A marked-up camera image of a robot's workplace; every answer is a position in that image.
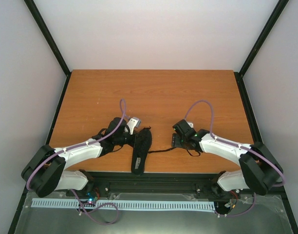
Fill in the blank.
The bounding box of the black canvas shoe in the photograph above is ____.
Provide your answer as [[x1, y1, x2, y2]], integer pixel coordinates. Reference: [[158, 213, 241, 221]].
[[131, 128, 152, 176]]

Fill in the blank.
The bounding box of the black shoelace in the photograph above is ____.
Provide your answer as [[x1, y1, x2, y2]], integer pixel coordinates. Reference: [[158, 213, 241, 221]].
[[141, 125, 175, 155]]

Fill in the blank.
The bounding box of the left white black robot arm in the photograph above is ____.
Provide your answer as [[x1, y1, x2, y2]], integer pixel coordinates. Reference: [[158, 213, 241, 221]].
[[21, 117, 141, 197]]

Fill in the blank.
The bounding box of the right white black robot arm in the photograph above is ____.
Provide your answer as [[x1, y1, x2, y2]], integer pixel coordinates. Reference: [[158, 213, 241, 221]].
[[171, 119, 283, 195]]

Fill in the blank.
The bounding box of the left green-lit circuit board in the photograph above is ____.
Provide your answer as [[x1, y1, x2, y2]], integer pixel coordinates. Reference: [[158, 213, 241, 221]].
[[80, 198, 97, 209]]

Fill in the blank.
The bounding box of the right small circuit board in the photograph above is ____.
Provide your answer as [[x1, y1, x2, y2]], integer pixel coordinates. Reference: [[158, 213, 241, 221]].
[[224, 198, 238, 210]]

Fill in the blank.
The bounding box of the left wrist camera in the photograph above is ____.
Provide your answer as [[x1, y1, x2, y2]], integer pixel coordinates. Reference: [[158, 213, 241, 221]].
[[127, 117, 141, 135]]

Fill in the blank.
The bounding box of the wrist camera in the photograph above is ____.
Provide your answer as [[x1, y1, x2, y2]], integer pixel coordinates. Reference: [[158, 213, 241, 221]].
[[187, 121, 194, 128], [127, 117, 141, 135]]

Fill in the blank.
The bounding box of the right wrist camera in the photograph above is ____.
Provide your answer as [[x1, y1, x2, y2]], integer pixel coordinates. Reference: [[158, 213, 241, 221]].
[[187, 121, 194, 128]]

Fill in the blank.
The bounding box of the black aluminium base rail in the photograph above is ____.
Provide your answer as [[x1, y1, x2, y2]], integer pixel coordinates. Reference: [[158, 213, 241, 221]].
[[24, 170, 285, 198]]

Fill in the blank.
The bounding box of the light blue slotted cable duct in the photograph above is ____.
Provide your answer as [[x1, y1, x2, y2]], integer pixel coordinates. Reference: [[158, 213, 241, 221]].
[[31, 198, 215, 213]]

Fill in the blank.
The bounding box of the left black frame post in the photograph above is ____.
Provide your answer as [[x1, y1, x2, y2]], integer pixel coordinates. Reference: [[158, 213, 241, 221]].
[[23, 0, 72, 77]]

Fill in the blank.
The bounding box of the black frame post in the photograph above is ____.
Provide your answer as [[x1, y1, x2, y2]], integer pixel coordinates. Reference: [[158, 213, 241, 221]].
[[238, 0, 290, 76], [23, 0, 72, 77]]

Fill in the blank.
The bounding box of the right black frame post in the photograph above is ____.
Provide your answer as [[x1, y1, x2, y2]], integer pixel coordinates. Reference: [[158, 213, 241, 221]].
[[238, 0, 290, 76]]

